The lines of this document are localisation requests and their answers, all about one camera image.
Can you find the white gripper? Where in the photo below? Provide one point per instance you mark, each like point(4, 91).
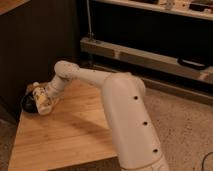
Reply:
point(46, 107)

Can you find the white plastic bottle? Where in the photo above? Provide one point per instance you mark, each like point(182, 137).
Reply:
point(40, 97)

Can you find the black ceramic bowl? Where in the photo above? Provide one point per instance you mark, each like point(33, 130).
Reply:
point(28, 103)

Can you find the wooden shelf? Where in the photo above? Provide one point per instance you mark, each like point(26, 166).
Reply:
point(176, 7)

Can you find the wooden table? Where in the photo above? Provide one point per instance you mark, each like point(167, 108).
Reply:
point(75, 132)

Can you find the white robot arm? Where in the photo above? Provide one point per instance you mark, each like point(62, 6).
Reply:
point(135, 139)

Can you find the long wooden beam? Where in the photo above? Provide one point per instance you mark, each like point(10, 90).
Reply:
point(145, 59)

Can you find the metal pole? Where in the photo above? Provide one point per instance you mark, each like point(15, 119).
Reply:
point(90, 31)

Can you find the black handle object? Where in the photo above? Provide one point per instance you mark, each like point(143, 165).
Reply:
point(192, 65)

